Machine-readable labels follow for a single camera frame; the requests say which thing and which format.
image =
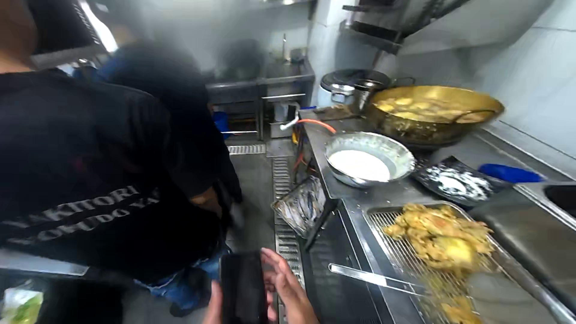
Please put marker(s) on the blue bucket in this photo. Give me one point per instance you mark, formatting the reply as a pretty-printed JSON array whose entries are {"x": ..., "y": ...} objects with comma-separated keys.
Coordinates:
[{"x": 220, "y": 121}]

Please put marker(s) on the person's right fingers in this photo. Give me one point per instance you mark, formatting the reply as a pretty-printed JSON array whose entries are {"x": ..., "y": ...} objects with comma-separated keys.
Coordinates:
[{"x": 270, "y": 283}]

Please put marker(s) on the long floor drain grate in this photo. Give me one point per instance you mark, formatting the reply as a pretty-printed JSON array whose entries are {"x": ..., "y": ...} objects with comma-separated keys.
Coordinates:
[{"x": 281, "y": 193}]

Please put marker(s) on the metal tray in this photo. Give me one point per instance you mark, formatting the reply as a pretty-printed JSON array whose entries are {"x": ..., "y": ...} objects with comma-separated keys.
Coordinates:
[{"x": 375, "y": 211}]

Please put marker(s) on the stainless steel container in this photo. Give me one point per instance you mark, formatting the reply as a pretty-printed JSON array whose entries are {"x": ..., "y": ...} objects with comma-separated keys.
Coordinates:
[{"x": 363, "y": 92}]

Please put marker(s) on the plastic bag with green vegetables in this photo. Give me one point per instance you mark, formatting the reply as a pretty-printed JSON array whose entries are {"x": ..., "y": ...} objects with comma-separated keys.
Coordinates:
[{"x": 22, "y": 306}]

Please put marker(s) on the steel kitchen counter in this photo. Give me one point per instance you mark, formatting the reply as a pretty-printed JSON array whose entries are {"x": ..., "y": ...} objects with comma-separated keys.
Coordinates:
[{"x": 333, "y": 243}]

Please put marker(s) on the steel table with shelves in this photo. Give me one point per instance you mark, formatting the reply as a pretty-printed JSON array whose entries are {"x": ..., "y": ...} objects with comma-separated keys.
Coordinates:
[{"x": 283, "y": 83}]

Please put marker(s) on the black smartphone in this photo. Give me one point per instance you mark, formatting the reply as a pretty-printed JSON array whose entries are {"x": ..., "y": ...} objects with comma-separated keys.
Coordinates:
[{"x": 243, "y": 288}]

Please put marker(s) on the person's right thumb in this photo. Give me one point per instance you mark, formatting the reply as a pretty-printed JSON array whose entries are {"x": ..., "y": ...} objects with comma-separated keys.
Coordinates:
[{"x": 283, "y": 283}]

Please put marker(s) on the metal bowl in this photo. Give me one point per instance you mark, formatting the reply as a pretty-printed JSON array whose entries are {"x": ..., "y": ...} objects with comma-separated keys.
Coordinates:
[{"x": 396, "y": 155}]

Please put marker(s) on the person's right index finger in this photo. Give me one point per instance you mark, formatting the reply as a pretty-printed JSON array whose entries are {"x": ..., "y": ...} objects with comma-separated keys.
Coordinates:
[{"x": 275, "y": 259}]

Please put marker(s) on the black tray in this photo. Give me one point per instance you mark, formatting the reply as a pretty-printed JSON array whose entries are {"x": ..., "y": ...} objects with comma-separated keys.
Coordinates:
[{"x": 434, "y": 189}]

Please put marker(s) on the large pot with lid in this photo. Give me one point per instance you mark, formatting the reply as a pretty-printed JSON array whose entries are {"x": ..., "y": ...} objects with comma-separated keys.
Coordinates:
[{"x": 335, "y": 83}]

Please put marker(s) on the large brass wok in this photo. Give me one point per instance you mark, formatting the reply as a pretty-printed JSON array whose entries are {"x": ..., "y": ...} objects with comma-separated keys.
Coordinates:
[{"x": 418, "y": 130}]

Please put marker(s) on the person's left hand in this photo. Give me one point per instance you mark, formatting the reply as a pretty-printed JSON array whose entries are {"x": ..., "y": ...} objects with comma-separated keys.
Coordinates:
[{"x": 212, "y": 310}]

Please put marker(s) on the steel work surface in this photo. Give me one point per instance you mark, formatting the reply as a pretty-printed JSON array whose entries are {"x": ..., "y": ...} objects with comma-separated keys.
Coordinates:
[{"x": 45, "y": 263}]

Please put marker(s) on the dark wall shelf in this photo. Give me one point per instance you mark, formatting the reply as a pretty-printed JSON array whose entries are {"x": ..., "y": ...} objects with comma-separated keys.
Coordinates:
[{"x": 373, "y": 31}]

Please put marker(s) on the food frying in oil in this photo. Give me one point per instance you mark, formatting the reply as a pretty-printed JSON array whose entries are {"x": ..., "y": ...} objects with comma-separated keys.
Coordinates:
[{"x": 418, "y": 108}]

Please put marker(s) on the clear tray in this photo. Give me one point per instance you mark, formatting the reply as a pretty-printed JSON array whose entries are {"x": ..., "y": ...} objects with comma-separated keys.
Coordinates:
[{"x": 288, "y": 218}]

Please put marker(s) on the blue plastic object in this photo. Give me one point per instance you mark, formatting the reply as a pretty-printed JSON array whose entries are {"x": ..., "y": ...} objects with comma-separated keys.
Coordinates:
[{"x": 508, "y": 173}]

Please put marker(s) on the person's right hand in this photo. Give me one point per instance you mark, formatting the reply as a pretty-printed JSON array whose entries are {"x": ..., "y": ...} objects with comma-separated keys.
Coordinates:
[{"x": 297, "y": 303}]

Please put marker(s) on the white batter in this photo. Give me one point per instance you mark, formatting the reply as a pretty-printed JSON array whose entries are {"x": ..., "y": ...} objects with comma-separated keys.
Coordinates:
[{"x": 358, "y": 164}]

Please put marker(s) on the short floor drain grate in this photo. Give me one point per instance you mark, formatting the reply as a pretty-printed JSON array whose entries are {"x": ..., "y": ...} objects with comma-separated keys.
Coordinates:
[{"x": 247, "y": 149}]

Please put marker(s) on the pile of fish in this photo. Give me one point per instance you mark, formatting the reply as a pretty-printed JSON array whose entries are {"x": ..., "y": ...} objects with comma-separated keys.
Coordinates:
[{"x": 303, "y": 209}]

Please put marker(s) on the steel sink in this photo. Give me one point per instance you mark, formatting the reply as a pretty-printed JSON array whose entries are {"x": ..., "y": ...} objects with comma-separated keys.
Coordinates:
[{"x": 535, "y": 229}]

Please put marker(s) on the white plastic container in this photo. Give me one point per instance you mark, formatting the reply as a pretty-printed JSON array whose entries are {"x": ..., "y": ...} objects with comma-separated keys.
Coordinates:
[{"x": 283, "y": 111}]

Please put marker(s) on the white flour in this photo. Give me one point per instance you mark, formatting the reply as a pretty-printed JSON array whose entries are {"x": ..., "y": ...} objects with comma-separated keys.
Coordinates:
[{"x": 459, "y": 183}]

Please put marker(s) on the person's left thumb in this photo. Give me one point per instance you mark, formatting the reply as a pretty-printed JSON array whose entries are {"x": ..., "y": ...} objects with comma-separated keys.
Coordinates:
[{"x": 214, "y": 299}]

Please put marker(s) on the metal tongs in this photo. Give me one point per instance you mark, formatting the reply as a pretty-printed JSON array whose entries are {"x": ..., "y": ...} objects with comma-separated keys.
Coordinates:
[{"x": 360, "y": 274}]

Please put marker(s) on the pile of fried food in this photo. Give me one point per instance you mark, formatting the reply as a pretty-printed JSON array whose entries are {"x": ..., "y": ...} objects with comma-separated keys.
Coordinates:
[{"x": 441, "y": 234}]

